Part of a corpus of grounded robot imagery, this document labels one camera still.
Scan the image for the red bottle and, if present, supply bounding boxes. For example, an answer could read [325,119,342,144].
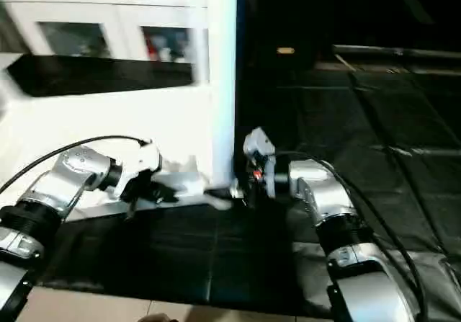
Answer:
[145,34,158,61]

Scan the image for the black work mat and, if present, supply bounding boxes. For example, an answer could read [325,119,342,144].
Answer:
[0,52,461,317]

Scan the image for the white plastic table leg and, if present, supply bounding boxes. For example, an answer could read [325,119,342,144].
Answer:
[189,0,212,86]
[206,0,241,193]

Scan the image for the black metal rail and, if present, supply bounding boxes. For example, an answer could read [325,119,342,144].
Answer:
[331,45,461,71]

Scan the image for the white glass-door cabinet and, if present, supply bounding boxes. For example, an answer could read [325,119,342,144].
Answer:
[0,0,211,63]

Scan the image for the white plastic table top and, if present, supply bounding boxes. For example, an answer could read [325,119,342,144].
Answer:
[0,81,238,222]

